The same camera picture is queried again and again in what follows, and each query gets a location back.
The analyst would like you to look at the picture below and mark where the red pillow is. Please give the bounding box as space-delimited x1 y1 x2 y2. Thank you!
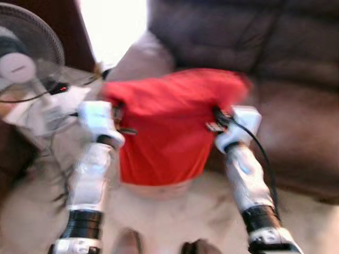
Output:
101 68 252 201

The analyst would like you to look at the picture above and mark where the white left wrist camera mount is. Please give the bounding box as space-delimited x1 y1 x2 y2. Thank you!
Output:
77 101 125 146

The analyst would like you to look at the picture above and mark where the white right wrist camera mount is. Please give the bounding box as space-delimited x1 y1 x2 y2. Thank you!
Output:
215 106 263 154

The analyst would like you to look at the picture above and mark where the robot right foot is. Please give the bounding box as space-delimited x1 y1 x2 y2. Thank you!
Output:
180 239 215 254

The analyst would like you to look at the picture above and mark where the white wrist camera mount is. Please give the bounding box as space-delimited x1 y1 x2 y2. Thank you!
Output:
215 106 263 154
77 101 125 146

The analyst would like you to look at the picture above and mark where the white pedestal fan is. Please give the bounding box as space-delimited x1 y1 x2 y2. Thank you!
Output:
0 3 91 133

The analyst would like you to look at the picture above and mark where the dark wooden door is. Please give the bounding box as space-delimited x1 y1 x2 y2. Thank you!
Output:
0 0 96 72

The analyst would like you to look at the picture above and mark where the brown armchair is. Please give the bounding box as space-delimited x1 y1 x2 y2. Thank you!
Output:
0 122 38 196

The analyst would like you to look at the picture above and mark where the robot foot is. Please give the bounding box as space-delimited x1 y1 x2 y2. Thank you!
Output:
114 229 144 254
180 239 215 254

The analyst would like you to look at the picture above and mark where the dark brown fabric sofa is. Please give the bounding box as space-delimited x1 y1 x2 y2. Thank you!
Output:
106 0 339 204

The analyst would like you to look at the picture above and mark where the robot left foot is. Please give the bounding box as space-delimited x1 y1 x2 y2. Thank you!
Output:
114 229 144 254

